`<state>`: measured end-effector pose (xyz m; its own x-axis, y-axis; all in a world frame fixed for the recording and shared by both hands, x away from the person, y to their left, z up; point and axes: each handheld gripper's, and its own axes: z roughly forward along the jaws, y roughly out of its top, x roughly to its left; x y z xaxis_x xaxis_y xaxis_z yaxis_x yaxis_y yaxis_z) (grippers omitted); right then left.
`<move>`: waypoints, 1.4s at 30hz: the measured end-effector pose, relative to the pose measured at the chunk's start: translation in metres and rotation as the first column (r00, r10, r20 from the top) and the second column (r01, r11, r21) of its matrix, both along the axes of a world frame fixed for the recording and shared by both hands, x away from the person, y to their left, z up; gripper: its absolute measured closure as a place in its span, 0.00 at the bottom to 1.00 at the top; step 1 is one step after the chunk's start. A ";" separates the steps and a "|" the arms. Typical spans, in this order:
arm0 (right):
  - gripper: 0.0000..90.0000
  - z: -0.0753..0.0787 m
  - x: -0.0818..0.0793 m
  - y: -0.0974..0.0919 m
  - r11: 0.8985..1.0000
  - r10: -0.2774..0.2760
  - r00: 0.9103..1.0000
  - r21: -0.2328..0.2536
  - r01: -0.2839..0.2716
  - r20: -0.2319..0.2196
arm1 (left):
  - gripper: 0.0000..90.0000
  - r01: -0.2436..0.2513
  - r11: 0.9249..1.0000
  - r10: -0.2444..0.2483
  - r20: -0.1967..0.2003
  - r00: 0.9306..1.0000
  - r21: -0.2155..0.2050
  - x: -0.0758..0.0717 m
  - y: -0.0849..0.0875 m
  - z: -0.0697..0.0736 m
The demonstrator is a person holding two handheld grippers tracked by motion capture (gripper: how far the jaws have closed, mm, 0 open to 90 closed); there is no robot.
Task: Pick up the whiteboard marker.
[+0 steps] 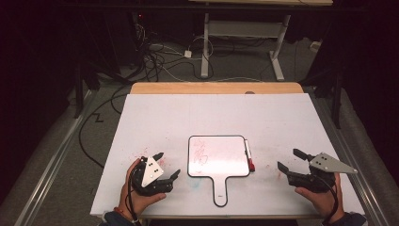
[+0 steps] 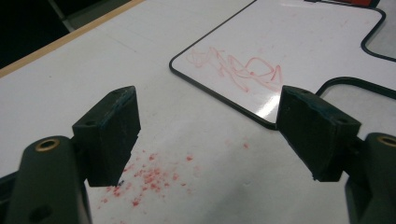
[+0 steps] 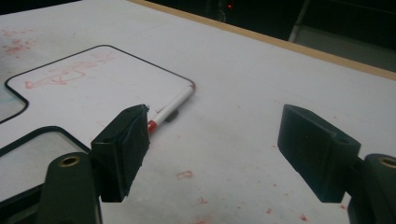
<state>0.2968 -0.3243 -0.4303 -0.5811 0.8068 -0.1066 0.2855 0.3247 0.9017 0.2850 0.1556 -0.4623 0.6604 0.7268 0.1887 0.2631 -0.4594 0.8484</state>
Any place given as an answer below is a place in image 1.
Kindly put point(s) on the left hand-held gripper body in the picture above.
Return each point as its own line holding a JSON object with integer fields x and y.
{"x": 152, "y": 171}

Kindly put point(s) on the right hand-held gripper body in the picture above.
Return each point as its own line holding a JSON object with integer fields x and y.
{"x": 326, "y": 164}

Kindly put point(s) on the red whiteboard marker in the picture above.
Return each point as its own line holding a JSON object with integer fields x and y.
{"x": 247, "y": 150}

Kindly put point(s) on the person's left hand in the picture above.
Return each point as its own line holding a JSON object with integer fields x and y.
{"x": 138, "y": 201}

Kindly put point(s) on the person's right hand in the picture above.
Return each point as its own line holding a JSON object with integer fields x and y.
{"x": 320, "y": 201}

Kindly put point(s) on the white table cover sheet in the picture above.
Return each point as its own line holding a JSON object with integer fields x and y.
{"x": 188, "y": 116}

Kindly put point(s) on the red wristband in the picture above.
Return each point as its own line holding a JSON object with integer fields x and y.
{"x": 120, "y": 212}

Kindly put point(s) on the black metal stand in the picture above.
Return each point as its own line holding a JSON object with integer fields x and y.
{"x": 78, "y": 94}
{"x": 337, "y": 103}

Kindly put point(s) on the wooden table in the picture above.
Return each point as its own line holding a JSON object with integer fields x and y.
{"x": 204, "y": 88}

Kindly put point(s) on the white power adapter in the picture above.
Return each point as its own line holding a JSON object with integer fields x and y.
{"x": 188, "y": 54}

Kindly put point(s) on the white power strip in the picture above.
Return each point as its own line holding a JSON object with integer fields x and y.
{"x": 315, "y": 46}

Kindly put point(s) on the metal floor rail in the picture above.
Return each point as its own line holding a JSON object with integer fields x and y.
{"x": 53, "y": 163}
{"x": 360, "y": 185}

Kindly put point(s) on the white metal frame desk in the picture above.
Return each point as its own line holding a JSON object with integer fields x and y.
{"x": 205, "y": 47}

